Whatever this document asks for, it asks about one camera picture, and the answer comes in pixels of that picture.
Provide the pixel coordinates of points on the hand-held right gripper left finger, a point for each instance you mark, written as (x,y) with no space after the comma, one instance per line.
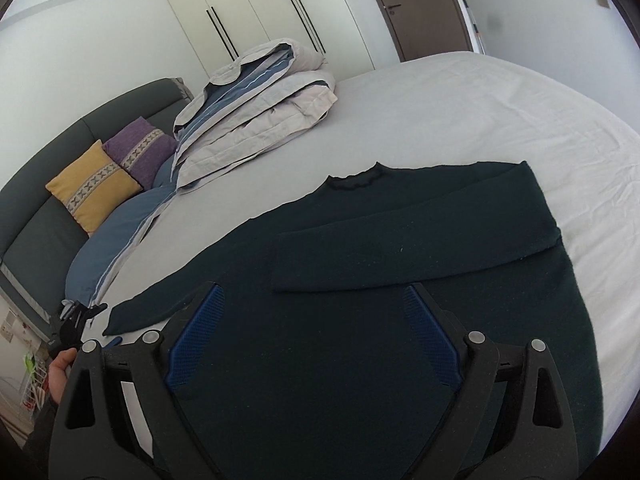
(195,332)

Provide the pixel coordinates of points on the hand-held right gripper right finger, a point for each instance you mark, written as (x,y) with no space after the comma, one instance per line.
(430,340)

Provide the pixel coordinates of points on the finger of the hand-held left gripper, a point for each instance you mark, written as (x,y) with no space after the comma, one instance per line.
(92,310)
(113,341)

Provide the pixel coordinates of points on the dark green sweater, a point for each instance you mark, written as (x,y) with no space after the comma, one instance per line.
(325,240)

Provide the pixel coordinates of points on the person's left forearm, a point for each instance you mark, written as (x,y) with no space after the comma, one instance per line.
(35,435)

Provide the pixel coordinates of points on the person's left hand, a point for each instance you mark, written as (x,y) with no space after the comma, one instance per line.
(57,372)

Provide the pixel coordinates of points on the blue pillow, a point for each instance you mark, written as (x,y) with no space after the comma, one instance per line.
(115,240)

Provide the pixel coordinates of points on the grey upholstered headboard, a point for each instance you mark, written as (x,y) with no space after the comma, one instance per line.
(40,210)

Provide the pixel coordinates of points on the yellow patterned cushion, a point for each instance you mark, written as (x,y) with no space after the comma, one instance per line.
(92,185)

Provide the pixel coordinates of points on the purple patterned cushion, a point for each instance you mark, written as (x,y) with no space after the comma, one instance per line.
(145,145)

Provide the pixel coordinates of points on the folded beige and blue duvet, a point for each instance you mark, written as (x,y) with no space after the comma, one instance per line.
(250,125)

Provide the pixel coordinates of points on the bed with white sheet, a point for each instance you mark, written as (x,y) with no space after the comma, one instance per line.
(450,110)

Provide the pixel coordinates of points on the cream wardrobe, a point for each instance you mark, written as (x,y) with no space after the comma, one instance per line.
(250,10)

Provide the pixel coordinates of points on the brown door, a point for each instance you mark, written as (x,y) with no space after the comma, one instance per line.
(425,10)

